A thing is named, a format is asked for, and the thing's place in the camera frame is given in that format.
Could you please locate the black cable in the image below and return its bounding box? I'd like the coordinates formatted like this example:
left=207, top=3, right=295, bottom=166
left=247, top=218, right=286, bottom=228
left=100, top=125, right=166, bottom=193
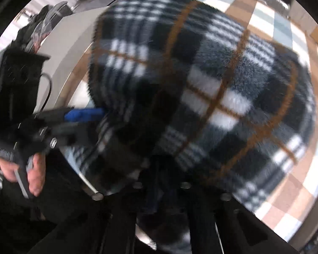
left=38, top=73, right=53, bottom=113

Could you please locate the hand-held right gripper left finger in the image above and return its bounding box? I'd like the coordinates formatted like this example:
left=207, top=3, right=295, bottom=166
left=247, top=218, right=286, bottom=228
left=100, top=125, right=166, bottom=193
left=29, top=181, right=150, bottom=254

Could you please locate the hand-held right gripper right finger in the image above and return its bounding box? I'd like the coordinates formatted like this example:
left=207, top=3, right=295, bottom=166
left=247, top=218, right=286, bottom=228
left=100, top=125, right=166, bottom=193
left=174, top=181, right=300, bottom=254

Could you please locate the person's dark clothing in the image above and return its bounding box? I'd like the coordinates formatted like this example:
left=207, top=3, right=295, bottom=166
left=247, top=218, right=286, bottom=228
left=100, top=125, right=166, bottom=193
left=0, top=148, right=109, bottom=254

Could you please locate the plaid knit cardigan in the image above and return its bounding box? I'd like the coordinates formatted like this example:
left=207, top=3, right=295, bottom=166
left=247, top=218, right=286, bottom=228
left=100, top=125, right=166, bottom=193
left=87, top=0, right=317, bottom=246

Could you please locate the person's left hand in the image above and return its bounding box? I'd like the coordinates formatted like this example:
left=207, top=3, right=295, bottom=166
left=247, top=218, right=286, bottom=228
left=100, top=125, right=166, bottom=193
left=0, top=153, right=47, bottom=197

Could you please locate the dark bundle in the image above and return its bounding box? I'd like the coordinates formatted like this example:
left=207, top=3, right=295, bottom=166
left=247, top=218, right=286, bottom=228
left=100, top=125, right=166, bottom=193
left=16, top=1, right=75, bottom=55

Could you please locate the checked pastel bed cover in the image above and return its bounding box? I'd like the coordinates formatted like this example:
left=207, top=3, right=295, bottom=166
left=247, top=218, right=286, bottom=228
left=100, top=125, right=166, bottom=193
left=37, top=0, right=318, bottom=244

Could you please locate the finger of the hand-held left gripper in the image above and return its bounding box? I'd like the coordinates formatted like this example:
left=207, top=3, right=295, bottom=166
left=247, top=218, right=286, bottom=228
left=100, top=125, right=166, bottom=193
left=37, top=107, right=106, bottom=124
left=50, top=126, right=101, bottom=149

